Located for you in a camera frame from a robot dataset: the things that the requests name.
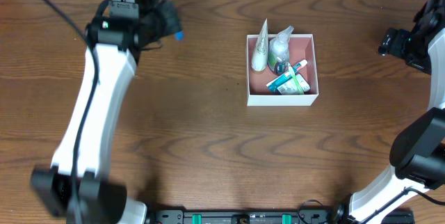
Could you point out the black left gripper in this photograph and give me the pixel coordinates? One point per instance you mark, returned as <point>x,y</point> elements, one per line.
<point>167,19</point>

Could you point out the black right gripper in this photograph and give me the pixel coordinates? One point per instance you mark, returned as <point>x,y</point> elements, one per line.
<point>388,43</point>

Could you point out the blue disposable razor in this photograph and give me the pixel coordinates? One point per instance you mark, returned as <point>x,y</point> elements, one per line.
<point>173,23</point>

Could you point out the white shampoo tube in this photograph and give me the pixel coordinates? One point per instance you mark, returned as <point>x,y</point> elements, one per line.
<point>260,55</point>

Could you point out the green white toothbrush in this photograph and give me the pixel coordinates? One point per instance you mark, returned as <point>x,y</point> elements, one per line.
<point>297,88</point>

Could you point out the green white soap packet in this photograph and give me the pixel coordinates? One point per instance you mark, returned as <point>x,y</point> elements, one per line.
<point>285,88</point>

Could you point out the clear mouthwash bottle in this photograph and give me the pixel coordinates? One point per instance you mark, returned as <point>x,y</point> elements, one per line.
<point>278,52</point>

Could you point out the green Colgate toothpaste tube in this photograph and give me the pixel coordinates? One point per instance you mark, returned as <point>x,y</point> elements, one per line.
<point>274,84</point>

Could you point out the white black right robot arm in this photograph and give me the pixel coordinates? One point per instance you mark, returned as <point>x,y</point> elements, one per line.
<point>416,159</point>

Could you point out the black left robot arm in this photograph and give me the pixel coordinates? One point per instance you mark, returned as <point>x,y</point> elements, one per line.
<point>76,185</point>

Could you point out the white box pink interior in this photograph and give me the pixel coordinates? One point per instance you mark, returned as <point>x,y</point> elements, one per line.
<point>301,46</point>

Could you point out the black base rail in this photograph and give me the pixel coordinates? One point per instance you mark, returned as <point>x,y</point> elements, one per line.
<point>177,216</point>

